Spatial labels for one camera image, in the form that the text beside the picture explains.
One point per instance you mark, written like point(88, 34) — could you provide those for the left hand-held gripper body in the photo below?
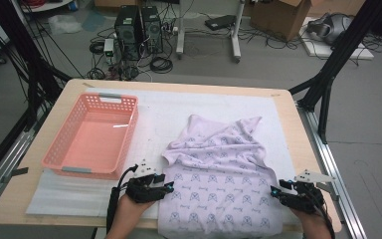
point(144, 191)

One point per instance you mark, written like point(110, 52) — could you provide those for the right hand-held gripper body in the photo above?
point(303, 199)

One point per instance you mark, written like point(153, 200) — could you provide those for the lilac printed towel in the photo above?
point(219, 186)

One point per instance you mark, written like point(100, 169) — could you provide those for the pink plastic basket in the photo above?
point(89, 139)

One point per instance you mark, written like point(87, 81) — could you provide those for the person's right hand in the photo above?
point(311, 220)

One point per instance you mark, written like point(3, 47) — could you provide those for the person's left hand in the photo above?
point(132, 212)

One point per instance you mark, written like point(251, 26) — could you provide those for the grey translucent sheet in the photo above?
point(66, 195)

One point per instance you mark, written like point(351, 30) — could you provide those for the white foam board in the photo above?
point(318, 49)

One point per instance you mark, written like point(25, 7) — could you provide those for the white power box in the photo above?
point(108, 46)

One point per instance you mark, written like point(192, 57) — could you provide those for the black computer tower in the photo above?
point(127, 30)
point(152, 30)

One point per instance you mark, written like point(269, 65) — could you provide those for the white stand leg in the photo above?
point(180, 30)
point(237, 36)

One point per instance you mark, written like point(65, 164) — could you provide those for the grey headset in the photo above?
point(335, 26)

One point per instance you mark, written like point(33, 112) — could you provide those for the black flat device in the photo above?
point(220, 22)

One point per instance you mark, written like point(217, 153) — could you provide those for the large cardboard box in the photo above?
point(278, 16)

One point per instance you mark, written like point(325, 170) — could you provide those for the clear plastic bag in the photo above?
point(63, 24)

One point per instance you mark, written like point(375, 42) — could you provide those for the flat cardboard box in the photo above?
point(338, 6)

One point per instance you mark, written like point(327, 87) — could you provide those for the white round table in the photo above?
point(46, 6)

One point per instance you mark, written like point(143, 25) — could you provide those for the grey metal bracket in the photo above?
point(15, 172)
point(328, 191)

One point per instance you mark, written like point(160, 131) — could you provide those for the aluminium rail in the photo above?
point(6, 162)
point(338, 166)

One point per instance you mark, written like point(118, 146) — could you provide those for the black metal frame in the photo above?
point(341, 49)
point(30, 56)

